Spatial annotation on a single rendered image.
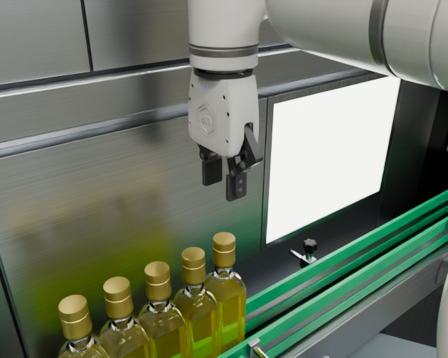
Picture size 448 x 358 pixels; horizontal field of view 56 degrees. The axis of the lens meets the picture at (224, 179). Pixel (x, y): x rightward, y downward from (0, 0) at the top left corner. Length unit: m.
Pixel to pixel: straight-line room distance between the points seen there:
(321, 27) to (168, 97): 0.36
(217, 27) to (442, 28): 0.28
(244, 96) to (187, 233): 0.33
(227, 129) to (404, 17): 0.28
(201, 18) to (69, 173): 0.28
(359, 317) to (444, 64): 0.77
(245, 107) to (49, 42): 0.26
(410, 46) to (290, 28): 0.12
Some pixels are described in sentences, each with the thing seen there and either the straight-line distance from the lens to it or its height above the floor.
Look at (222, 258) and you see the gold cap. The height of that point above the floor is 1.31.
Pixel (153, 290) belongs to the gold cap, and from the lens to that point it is 0.60.
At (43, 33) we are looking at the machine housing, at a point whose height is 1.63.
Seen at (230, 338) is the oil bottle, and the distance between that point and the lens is 0.75.
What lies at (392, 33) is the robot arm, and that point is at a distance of 0.30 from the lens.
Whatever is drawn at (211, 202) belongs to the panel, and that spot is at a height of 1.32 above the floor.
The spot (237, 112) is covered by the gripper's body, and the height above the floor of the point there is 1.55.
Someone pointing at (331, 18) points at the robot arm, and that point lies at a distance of 0.33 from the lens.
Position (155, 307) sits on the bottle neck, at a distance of 0.63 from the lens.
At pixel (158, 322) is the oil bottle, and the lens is 0.63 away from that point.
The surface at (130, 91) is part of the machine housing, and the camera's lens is 0.63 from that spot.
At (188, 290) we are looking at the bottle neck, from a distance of 0.65.
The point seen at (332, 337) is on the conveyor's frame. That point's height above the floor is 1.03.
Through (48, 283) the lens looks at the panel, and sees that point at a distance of 0.69.
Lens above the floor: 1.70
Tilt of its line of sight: 27 degrees down
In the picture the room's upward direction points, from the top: straight up
